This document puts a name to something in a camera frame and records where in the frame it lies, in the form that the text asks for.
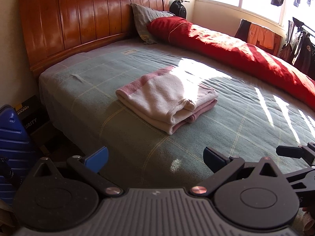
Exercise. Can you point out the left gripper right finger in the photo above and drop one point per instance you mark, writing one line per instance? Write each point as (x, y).
(224, 169)

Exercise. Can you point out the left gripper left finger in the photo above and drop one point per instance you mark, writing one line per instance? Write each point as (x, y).
(87, 169)

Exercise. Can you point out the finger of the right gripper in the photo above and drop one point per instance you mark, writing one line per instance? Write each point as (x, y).
(302, 182)
(307, 153)

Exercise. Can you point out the pink knitted sweater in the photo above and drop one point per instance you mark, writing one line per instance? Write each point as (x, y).
(168, 98)

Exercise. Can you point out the hanging dark clothes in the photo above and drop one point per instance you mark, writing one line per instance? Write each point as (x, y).
(290, 9)

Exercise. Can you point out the green plaid bed blanket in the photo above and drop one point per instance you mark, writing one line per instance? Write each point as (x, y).
(250, 119)

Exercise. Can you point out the blue suitcase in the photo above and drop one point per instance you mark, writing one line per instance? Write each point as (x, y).
(16, 158)

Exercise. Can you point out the orange cloth on rack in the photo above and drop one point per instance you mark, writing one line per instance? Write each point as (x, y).
(260, 36)

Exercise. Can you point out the red duvet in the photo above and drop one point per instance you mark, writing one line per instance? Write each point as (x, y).
(235, 53)

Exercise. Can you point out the wooden headboard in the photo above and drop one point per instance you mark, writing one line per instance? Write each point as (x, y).
(54, 30)

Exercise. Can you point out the grey pillow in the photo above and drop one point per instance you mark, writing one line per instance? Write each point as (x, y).
(142, 17)

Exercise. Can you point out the black backpack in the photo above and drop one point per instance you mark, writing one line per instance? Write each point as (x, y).
(178, 9)

